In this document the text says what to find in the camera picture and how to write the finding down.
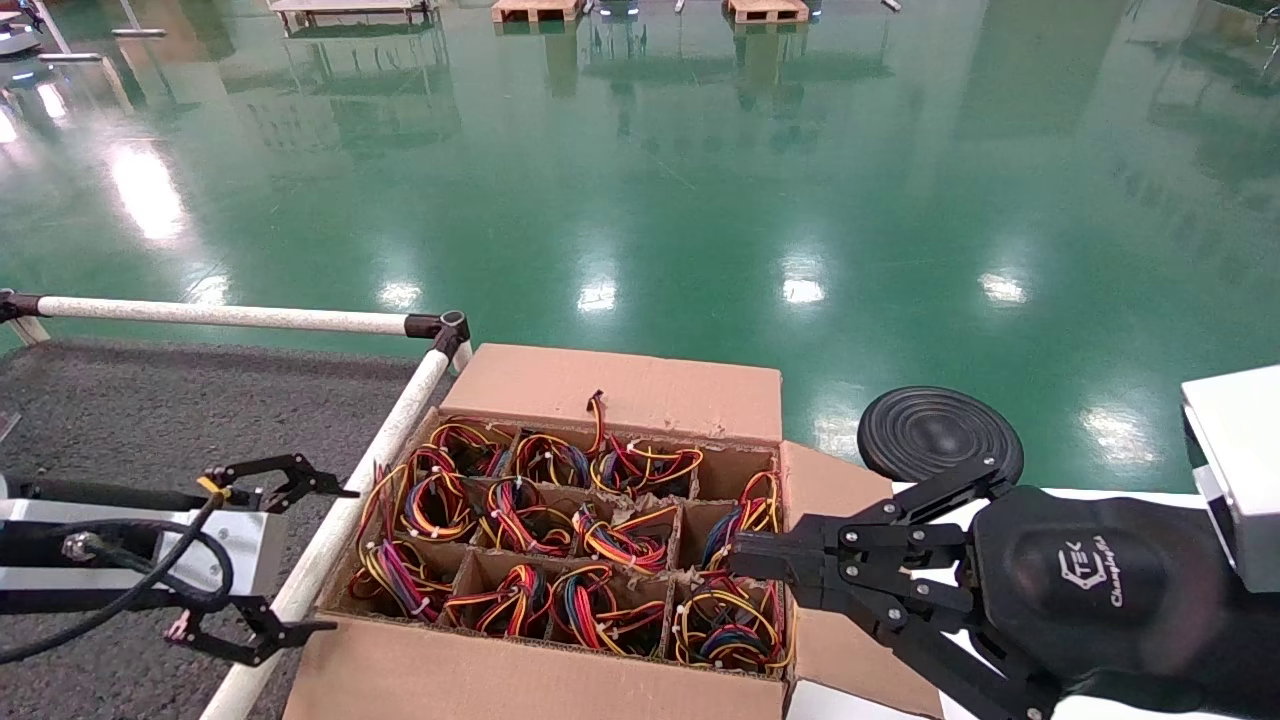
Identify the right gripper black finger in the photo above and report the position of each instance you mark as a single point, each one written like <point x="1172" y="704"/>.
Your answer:
<point x="800" y="545"/>

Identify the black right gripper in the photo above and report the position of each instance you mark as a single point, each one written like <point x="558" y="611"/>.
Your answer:
<point x="1100" y="590"/>

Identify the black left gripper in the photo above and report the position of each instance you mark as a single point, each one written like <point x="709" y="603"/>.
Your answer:
<point x="110" y="492"/>

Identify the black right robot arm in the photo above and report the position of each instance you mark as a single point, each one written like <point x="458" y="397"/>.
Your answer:
<point x="1262" y="660"/>

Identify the grey round robot base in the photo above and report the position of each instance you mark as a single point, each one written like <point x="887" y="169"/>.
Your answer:
<point x="18" y="42"/>

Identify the brown cardboard box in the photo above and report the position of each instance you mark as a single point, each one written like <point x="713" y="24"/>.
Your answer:
<point x="620" y="385"/>

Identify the cardboard divider grid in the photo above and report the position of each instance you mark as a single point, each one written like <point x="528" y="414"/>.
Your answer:
<point x="682" y="540"/>

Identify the black round ribbed disc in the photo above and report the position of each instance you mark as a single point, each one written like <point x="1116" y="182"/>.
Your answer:
<point x="930" y="430"/>

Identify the black pipe corner joint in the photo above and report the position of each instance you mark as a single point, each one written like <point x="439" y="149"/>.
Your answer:
<point x="440" y="327"/>

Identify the short white pipe leg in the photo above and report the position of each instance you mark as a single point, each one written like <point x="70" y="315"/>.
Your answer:
<point x="30" y="332"/>

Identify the black pipe end joint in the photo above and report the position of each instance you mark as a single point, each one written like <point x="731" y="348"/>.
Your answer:
<point x="18" y="305"/>

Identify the wooden pallet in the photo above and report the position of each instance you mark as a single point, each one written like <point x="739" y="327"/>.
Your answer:
<point x="537" y="10"/>
<point x="767" y="11"/>

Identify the grey metal bar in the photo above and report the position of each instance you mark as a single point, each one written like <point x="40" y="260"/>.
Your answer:
<point x="140" y="32"/>
<point x="70" y="57"/>

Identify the background metal table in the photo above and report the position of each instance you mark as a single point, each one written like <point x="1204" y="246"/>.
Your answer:
<point x="350" y="5"/>

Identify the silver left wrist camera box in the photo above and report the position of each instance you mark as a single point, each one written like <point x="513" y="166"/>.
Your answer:
<point x="255" y="550"/>

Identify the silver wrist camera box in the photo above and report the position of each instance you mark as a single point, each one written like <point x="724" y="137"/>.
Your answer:
<point x="1240" y="470"/>
<point x="255" y="550"/>

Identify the long white frame pipe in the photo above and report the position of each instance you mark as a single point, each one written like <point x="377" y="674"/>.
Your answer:
<point x="220" y="315"/>

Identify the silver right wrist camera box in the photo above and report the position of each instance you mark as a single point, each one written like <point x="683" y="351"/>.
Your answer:
<point x="1240" y="470"/>

